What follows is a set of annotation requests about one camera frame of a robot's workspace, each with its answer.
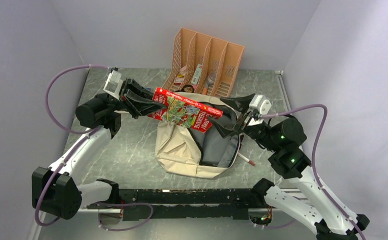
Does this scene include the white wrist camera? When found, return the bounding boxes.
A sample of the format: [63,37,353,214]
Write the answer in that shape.
[103,68,123,100]
[249,94,272,115]

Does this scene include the red white small box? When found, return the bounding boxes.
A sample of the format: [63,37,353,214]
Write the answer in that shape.
[173,65,187,85]

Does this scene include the orange plastic file organizer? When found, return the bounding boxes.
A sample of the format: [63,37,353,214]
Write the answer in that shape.
[162,28,245,97]

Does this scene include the orange handled tool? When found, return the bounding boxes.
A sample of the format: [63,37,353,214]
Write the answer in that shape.
[201,82,209,95]

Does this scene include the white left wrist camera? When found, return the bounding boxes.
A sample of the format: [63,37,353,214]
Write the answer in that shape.
[103,68,123,100]

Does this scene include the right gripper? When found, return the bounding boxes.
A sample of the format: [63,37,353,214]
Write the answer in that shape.
[206,93,279,152]

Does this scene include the white red pen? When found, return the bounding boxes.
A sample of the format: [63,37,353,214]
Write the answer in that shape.
[238,153,256,166]

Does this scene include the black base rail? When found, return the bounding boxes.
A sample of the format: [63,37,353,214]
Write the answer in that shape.
[96,188,284,223]

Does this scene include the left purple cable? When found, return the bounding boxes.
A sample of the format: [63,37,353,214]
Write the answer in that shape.
[34,64,115,228]

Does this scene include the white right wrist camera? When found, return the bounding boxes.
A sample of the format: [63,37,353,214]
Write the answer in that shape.
[249,94,272,115]

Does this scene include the beige canvas backpack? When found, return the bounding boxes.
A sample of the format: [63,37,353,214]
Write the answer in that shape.
[155,91,243,179]

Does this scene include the green white box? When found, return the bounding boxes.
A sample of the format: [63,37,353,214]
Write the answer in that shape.
[190,63,202,86]

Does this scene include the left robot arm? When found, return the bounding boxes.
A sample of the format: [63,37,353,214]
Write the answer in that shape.
[31,78,166,227]

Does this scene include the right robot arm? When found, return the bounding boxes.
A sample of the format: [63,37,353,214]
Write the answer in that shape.
[210,94,370,240]

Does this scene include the red patterned book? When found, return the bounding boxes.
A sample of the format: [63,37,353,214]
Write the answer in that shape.
[148,87,223,133]

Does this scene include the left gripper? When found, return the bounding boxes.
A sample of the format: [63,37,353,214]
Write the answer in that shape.
[94,77,168,120]

